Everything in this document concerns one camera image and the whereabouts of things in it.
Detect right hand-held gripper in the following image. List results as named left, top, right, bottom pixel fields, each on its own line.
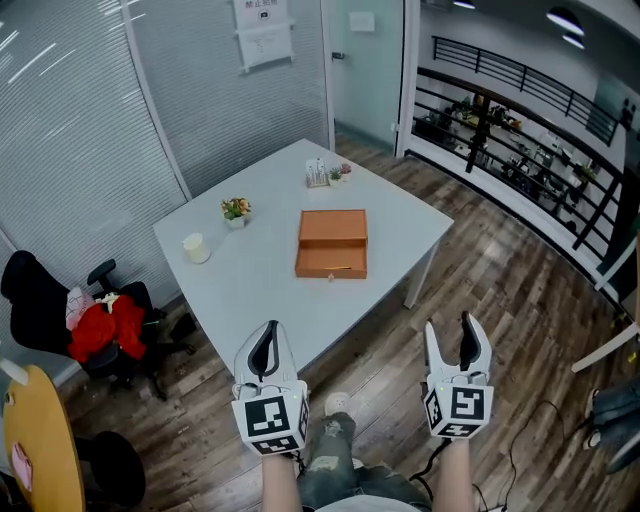
left=422, top=310, right=495, bottom=440

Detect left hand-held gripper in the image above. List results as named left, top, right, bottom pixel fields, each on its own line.
left=230, top=319, right=310, bottom=457

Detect orange wooden drawer box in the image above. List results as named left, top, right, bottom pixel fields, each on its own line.
left=294, top=208, right=369, bottom=280

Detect person's right forearm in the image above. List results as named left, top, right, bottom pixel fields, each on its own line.
left=437, top=437, right=474, bottom=512

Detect person's left forearm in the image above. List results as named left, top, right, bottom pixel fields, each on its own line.
left=260, top=452, right=304, bottom=512

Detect person's grey jeans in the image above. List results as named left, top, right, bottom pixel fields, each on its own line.
left=299, top=412, right=431, bottom=512

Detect cream white cup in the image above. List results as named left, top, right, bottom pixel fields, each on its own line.
left=181, top=232, right=212, bottom=265

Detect potted orange flower plant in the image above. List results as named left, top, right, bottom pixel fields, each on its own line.
left=220, top=196, right=253, bottom=231

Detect red cloth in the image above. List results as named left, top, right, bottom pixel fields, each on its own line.
left=67, top=294, right=147, bottom=364

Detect person's white shirt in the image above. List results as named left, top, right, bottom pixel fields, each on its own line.
left=314, top=497, right=421, bottom=512

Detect black round stool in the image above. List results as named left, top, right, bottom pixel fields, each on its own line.
left=74, top=430, right=147, bottom=509

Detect pink bag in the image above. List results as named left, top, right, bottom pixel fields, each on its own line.
left=65, top=286, right=96, bottom=331

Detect black metal railing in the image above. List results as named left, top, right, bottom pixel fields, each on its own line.
left=412, top=35, right=626, bottom=266

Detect round wooden table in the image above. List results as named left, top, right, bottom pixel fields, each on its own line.
left=2, top=364, right=86, bottom=512

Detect black office chair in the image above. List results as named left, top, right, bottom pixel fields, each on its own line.
left=0, top=249, right=197, bottom=401

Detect white vase with yellow flowers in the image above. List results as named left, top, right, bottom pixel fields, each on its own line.
left=0, top=355, right=30, bottom=386

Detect pink notebook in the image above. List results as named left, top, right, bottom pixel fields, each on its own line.
left=10, top=441, right=34, bottom=494

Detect frosted glass door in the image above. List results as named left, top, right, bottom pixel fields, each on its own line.
left=327, top=0, right=406, bottom=156

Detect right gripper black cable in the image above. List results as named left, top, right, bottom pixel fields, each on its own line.
left=409, top=437, right=451, bottom=501

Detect black power cable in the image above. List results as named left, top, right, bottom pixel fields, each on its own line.
left=508, top=399, right=591, bottom=512

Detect white wall paper holder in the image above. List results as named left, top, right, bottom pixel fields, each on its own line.
left=233, top=0, right=296, bottom=75

